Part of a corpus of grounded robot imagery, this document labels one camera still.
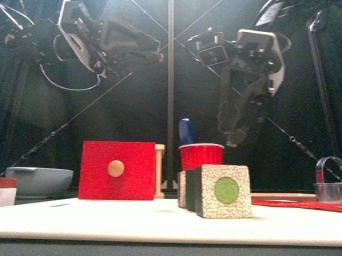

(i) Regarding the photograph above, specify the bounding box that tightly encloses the toy sushi roll green centre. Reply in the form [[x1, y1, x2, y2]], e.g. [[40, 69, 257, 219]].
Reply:
[[176, 163, 254, 220]]

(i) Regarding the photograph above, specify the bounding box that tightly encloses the red plate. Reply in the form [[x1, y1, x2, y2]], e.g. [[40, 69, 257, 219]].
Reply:
[[251, 198, 342, 213]]

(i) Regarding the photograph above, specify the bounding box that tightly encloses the white cutting board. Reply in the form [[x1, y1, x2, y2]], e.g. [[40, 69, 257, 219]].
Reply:
[[0, 197, 342, 248]]

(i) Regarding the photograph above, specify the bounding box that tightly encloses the red plastic cup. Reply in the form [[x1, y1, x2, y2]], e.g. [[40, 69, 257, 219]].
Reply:
[[178, 142, 226, 172]]

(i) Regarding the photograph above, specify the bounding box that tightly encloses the wooden tray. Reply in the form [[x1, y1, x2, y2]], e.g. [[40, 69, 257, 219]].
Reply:
[[250, 192, 318, 202]]

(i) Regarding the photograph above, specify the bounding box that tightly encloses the red box with wooden knob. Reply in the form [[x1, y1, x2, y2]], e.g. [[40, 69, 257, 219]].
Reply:
[[78, 140, 158, 201]]

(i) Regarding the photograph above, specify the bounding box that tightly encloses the grey bowl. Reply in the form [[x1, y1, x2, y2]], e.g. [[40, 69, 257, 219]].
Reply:
[[4, 166, 75, 199]]

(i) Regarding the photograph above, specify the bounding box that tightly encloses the red and white container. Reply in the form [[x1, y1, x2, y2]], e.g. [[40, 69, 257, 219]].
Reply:
[[0, 177, 19, 208]]

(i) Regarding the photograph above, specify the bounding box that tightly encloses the grey vertical frame pole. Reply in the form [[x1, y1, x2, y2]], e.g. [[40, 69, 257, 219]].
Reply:
[[166, 0, 176, 191]]

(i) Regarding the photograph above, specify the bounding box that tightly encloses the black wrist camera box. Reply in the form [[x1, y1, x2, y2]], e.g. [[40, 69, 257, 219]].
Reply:
[[186, 31, 232, 68]]

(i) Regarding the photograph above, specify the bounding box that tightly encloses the blue handled toy knife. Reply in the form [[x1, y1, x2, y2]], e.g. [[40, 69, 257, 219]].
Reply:
[[178, 117, 196, 146]]

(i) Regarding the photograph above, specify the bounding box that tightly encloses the white looped cable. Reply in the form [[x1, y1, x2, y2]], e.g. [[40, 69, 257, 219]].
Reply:
[[39, 33, 103, 92]]

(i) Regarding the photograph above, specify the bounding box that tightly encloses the black side frame post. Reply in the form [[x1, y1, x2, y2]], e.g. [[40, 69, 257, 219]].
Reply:
[[306, 9, 339, 158]]

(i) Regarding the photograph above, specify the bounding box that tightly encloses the light wooden frame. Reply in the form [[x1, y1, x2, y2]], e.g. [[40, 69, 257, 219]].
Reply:
[[154, 143, 167, 200]]

